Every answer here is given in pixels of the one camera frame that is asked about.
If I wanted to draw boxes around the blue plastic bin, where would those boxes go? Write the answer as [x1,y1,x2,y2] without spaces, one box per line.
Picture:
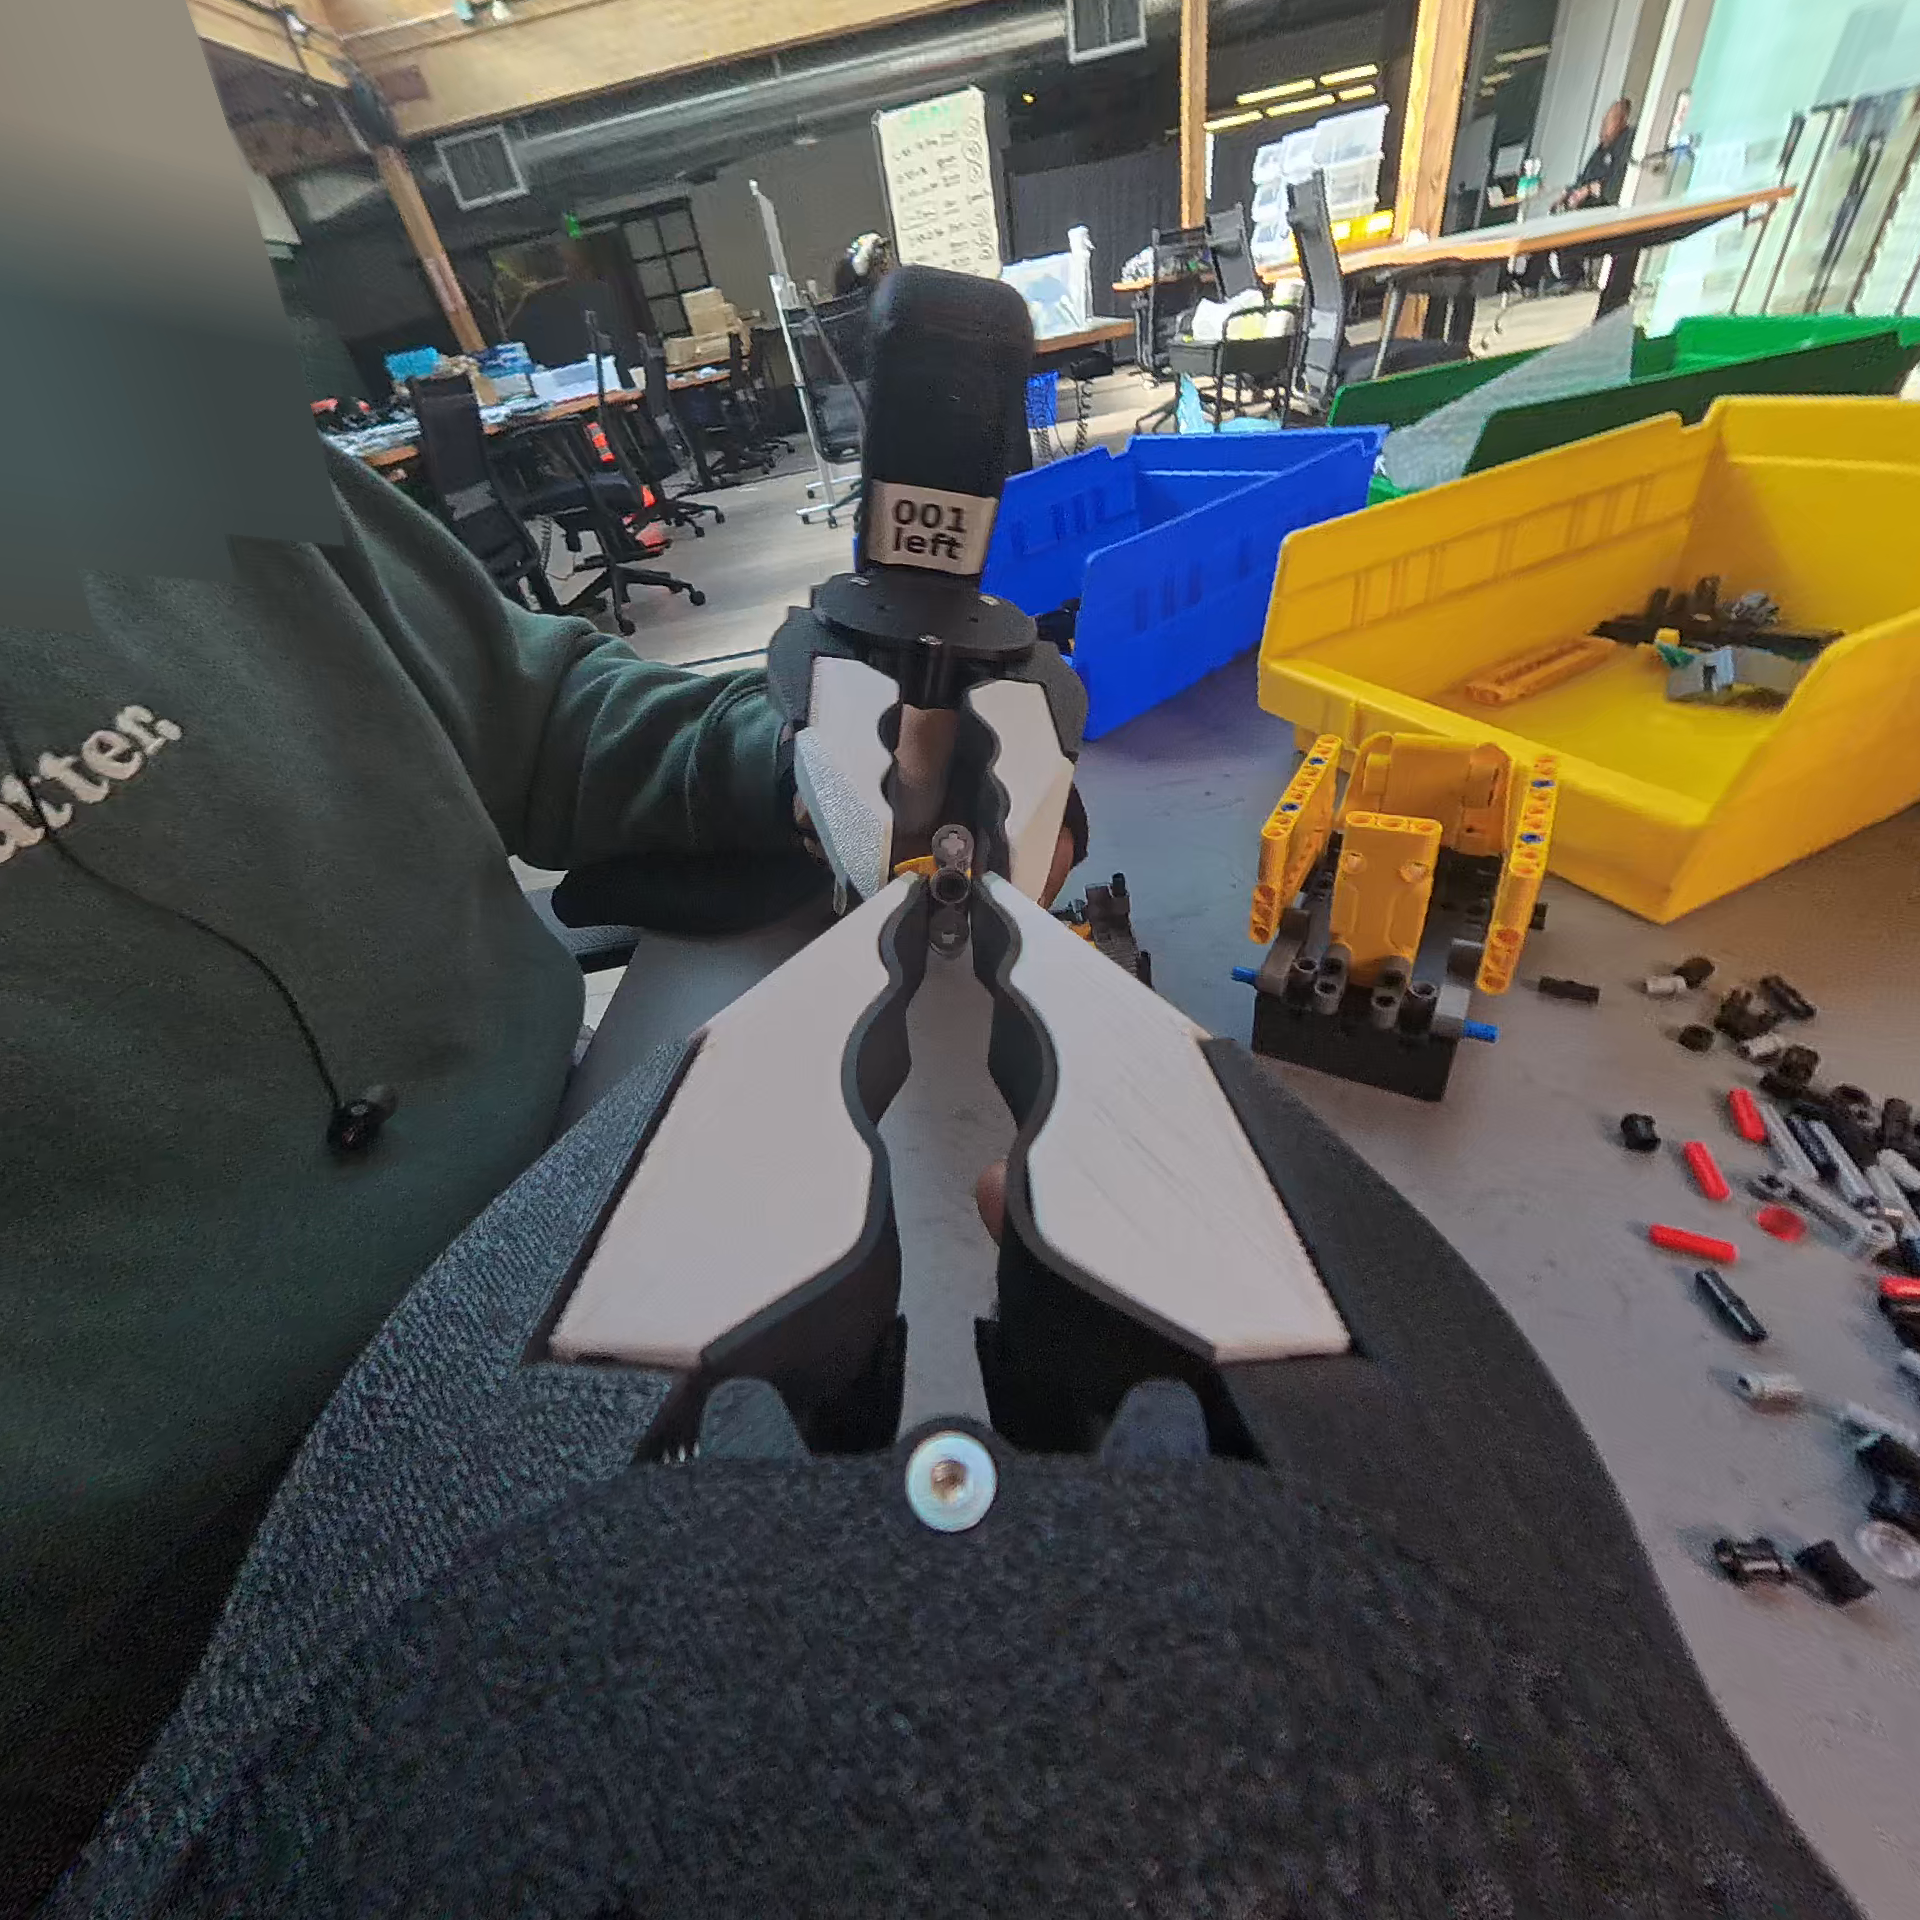
[978,421,1393,748]

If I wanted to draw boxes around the grey green lego motor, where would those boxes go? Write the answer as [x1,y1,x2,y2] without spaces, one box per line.
[1655,632,1797,711]

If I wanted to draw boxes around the white handwritten board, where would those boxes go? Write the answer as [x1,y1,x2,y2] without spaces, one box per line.
[870,85,1010,281]

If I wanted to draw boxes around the black office chair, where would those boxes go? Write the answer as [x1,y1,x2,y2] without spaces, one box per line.
[1286,168,1475,415]
[785,288,876,531]
[404,367,710,638]

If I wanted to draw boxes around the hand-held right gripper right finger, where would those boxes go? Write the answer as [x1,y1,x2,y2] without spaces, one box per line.
[977,872,1356,1454]

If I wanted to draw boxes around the wooden office desk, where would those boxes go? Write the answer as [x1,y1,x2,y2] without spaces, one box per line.
[1257,183,1797,349]
[1018,310,1140,454]

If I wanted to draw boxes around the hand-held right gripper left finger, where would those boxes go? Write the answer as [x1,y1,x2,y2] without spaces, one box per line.
[543,872,935,1455]

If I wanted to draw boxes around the silver bubble wrap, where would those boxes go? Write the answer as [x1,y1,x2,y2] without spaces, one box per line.
[1377,320,1641,491]

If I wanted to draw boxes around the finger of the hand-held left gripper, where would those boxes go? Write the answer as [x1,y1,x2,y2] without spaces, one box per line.
[789,656,923,911]
[966,680,1076,888]

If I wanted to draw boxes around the cluttered office desk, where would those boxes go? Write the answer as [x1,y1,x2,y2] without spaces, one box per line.
[319,349,754,484]

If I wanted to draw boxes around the yellow grey lego subassembly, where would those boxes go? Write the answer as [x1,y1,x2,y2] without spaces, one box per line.
[1046,872,1161,987]

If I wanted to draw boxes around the pile of small lego pins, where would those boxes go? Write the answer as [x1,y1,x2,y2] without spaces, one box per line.
[1533,949,1920,1608]

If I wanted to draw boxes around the green plastic bin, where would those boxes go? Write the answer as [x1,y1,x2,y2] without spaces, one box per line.
[1323,309,1920,484]

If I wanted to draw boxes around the person's green hoodie torso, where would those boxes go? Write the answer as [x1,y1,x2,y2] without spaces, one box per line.
[0,320,589,1895]

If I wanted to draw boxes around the black lego gear parts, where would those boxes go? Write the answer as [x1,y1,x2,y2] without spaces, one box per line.
[1587,574,1850,665]

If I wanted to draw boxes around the grey lego connector piece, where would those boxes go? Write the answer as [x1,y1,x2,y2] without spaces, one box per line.
[919,817,982,957]

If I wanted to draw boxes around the person's left hand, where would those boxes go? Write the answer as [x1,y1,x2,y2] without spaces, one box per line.
[1031,783,1093,904]

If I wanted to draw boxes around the black earphone cable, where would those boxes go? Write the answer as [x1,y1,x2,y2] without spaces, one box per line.
[0,732,403,1160]

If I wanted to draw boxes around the yellow plastic storage bin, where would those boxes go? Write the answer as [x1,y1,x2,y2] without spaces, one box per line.
[1255,393,1920,929]

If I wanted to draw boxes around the orange lego frame piece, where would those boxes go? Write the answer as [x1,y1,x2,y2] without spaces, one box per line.
[1458,630,1623,712]

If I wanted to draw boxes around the yellow lego vehicle model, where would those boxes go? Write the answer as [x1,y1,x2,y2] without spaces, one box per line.
[1229,729,1566,1107]

